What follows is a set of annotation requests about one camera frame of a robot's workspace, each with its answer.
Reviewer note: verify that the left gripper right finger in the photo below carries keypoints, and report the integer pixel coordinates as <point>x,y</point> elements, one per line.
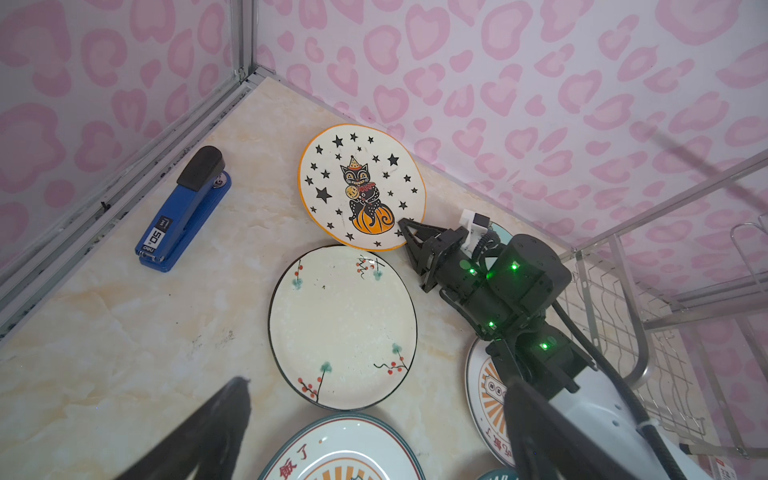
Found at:
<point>547,446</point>

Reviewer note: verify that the teal flower plate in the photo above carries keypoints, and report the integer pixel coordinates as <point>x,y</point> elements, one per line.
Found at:
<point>497,235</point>

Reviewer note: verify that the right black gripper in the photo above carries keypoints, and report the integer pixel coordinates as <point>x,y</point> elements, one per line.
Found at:
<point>462,277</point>

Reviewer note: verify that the small pink white box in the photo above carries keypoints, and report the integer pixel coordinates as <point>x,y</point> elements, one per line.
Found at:
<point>721,469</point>

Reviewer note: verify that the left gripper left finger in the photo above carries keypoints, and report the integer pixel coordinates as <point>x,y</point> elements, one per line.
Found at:
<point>206,445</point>

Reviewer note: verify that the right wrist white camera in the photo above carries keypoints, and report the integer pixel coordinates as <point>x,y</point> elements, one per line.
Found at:
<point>476,225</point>

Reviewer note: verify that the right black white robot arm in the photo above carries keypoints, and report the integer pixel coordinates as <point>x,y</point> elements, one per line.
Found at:
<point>569,413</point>

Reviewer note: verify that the cream plate with red berries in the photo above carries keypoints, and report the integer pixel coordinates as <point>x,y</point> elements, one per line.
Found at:
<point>342,328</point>

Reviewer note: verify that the small orange sunburst plate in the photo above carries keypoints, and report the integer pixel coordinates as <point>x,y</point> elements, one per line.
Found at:
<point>485,394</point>

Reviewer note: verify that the cat and stars plate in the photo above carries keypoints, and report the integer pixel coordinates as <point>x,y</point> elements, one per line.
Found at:
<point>357,182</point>

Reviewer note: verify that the large orange sunburst plate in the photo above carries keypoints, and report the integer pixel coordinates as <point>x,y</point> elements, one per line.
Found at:
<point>345,446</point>

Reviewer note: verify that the chrome two-tier dish rack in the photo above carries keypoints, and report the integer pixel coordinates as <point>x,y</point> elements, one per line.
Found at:
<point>613,297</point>

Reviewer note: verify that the dark green rimmed plate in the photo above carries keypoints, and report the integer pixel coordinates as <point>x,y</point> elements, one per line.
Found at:
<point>499,474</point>

